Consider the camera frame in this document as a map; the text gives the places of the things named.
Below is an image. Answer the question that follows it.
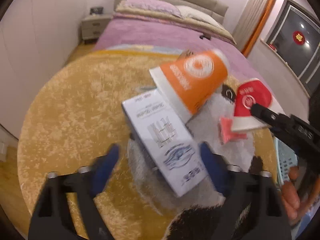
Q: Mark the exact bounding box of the pink plastic packet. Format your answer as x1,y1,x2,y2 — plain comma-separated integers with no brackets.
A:
220,117,247,144

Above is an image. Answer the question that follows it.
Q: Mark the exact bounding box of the person's hand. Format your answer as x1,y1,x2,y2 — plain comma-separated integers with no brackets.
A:
281,166,319,226

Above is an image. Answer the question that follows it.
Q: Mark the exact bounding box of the light blue plastic basket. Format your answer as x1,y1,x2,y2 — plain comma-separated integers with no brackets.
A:
274,138,310,239

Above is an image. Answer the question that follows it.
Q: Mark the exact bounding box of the black photo frame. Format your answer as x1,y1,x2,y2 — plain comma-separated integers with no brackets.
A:
89,7,104,15

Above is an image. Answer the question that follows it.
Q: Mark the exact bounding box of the red white paper cup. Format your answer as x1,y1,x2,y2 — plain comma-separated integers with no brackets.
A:
231,78,285,133

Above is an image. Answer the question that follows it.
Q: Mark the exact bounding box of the grey bedside table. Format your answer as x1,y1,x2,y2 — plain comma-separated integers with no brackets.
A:
81,14,113,42

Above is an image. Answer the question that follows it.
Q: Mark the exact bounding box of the white patterned pillow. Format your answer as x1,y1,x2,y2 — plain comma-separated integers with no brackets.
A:
176,5,223,28

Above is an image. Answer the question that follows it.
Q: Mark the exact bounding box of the white built-in wardrobe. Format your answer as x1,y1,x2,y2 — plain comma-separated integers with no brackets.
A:
0,0,118,140

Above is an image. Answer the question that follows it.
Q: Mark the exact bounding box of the purple pillow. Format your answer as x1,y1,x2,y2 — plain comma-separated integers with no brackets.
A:
123,0,182,18

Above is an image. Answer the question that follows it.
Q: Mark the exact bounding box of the dark framed window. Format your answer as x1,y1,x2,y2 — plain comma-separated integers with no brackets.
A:
265,0,319,95

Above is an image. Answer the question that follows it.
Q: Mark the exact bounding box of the purple covered bed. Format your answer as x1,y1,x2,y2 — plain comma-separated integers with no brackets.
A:
94,13,267,85

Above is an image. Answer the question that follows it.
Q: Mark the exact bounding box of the red round window sticker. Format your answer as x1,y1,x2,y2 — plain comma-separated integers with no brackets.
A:
292,31,305,46

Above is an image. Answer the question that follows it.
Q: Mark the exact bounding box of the orange paper cup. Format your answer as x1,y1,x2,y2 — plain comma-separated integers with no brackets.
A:
149,49,229,123

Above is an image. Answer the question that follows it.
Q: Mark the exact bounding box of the beige orange left curtain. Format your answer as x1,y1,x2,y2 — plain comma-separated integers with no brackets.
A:
233,0,276,57

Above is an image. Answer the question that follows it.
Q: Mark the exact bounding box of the dark object on bed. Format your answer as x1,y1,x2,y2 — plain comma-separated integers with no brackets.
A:
200,34,212,40

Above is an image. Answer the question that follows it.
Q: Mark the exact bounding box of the white tissue box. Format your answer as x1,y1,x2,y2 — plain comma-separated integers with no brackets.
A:
121,89,207,197

